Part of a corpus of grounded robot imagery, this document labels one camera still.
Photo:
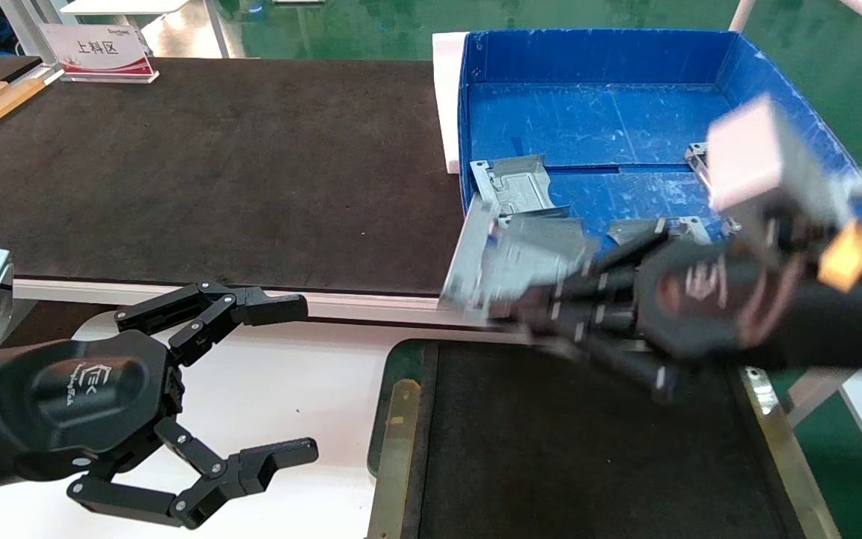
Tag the black container tray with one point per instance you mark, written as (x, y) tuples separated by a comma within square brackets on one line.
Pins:
[(551, 464)]

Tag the brass tray edge strip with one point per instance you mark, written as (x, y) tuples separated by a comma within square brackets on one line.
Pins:
[(783, 442), (397, 449)]

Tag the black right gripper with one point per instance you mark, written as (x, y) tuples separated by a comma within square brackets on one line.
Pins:
[(700, 299)]

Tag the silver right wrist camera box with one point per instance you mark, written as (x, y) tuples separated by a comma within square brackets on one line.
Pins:
[(753, 157)]

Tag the black table mat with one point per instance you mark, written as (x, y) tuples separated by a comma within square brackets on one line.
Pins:
[(214, 172)]

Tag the stamped metal bracket part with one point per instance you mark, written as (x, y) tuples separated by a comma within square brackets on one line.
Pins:
[(693, 226), (697, 156), (517, 187), (491, 262)]

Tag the white aluminium frame post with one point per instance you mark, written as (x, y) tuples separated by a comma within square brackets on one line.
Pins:
[(23, 22)]

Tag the blue corrugated plastic box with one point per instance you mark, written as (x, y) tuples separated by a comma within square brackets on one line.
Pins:
[(588, 112)]

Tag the aluminium table leg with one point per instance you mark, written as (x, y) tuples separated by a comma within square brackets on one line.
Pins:
[(812, 393)]

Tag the acrylic sign with Chinese text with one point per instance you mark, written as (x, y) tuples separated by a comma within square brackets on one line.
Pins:
[(98, 49)]

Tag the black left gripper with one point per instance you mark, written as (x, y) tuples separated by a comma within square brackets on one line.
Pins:
[(79, 397)]

